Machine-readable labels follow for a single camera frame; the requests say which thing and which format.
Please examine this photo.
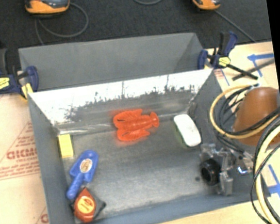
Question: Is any white computer mouse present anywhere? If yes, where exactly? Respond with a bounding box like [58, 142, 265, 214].
[172, 111, 203, 150]

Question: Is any yellow rectangular block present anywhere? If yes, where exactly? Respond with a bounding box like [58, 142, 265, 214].
[57, 133, 75, 160]

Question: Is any grey metal bin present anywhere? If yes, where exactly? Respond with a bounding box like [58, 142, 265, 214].
[18, 16, 261, 224]

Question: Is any blue toy trowel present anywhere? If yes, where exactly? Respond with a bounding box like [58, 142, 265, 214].
[59, 148, 105, 201]

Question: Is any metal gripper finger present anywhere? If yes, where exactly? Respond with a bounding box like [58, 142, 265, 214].
[212, 170, 237, 199]
[198, 142, 220, 163]

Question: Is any brown cardboard board red print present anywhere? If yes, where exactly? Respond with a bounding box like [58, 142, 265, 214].
[0, 89, 51, 224]

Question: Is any black cylinder on white bracket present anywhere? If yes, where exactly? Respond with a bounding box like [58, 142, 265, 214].
[198, 157, 224, 188]

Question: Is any orange toy lobster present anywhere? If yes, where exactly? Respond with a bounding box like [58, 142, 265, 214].
[111, 105, 163, 144]

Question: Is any orange and black tape measure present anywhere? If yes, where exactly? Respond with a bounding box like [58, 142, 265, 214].
[67, 184, 110, 224]

